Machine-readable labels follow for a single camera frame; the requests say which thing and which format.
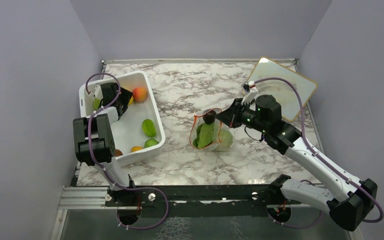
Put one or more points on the yellow bell pepper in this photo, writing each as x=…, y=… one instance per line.
x=131, y=101

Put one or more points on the dark brown avocado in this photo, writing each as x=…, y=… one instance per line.
x=209, y=117

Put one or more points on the green leafy vegetable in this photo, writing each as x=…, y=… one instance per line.
x=204, y=135

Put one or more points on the small orange fruit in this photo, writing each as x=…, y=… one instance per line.
x=136, y=148

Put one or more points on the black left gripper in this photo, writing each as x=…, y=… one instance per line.
x=125, y=96

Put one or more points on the green lime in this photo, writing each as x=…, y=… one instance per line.
x=150, y=142

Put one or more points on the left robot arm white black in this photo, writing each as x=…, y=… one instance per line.
x=94, y=142

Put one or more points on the whiteboard with wooden frame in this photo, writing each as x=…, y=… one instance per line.
x=273, y=78

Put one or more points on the orange peach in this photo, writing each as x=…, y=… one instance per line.
x=140, y=94

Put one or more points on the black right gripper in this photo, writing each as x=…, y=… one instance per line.
x=230, y=116

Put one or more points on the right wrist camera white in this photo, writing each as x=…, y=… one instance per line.
x=249, y=90

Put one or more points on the white plastic bin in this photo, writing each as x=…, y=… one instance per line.
x=127, y=132

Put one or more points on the clear zip bag orange zipper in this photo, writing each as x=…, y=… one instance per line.
x=197, y=120

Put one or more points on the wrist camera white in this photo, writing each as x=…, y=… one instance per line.
x=249, y=90
x=97, y=92

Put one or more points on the black mounting rail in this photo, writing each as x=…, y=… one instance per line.
x=195, y=201

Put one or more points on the green cabbage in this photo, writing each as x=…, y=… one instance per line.
x=96, y=104
x=226, y=141

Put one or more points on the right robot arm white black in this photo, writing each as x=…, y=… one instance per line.
x=345, y=197

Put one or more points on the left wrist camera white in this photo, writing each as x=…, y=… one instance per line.
x=97, y=92

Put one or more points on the brown round fruit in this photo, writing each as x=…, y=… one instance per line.
x=118, y=153

